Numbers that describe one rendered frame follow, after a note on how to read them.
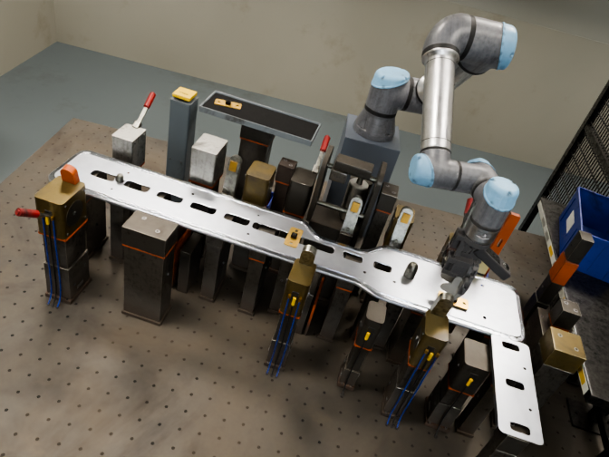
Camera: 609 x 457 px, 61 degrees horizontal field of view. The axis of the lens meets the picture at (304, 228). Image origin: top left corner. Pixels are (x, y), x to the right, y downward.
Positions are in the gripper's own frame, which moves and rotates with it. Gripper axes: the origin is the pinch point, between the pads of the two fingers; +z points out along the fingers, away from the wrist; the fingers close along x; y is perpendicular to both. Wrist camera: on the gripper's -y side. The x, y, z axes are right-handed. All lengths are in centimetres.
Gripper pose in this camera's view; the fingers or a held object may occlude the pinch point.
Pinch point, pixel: (455, 295)
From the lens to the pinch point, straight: 145.1
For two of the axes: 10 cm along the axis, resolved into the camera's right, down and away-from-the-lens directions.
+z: -2.0, 7.7, 6.1
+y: -9.5, -3.0, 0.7
